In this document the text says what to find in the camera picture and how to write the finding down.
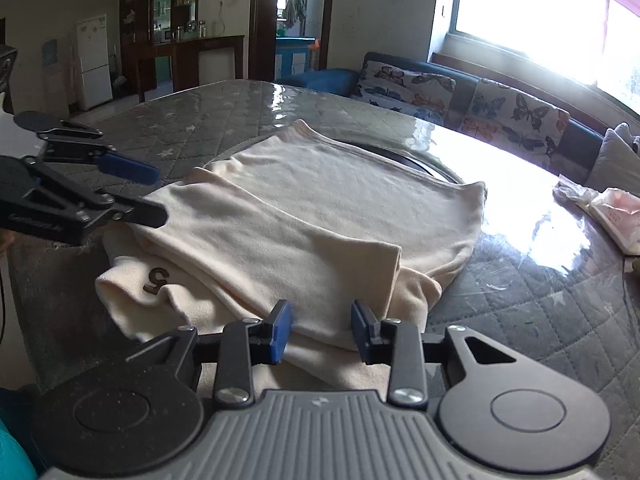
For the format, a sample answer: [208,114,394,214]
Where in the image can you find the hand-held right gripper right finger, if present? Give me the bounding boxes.
[351,300,521,408]

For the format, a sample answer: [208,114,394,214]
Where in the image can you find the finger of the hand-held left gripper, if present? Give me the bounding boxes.
[37,127,161,184]
[15,157,168,247]

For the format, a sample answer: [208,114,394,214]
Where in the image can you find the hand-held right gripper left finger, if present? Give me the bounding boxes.
[125,300,293,408]

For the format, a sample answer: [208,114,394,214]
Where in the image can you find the cream shirt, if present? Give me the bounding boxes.
[95,119,489,392]

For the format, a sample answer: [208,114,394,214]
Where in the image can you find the hanging grey clothes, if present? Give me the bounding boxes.
[284,0,308,30]

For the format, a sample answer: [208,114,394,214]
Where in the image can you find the white refrigerator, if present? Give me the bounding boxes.
[75,14,114,112]

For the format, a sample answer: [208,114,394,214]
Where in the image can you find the dark wooden cabinet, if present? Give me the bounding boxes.
[119,0,246,104]

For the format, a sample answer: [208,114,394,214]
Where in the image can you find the blue low cabinet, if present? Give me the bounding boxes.
[275,36,317,77]

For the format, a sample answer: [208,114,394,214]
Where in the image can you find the blue sofa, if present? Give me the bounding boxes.
[282,51,606,181]

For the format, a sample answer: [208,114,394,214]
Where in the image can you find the butterfly print cushion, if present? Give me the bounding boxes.
[350,59,457,122]
[459,79,572,169]

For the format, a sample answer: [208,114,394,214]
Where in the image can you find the teal object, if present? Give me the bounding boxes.
[0,417,38,480]

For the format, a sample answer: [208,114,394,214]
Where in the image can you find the pink and white cloth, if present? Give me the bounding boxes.
[552,175,640,256]

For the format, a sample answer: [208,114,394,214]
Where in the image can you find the grey pillow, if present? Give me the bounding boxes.
[584,122,640,194]

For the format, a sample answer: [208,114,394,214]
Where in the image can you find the bright window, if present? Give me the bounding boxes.
[452,0,640,121]

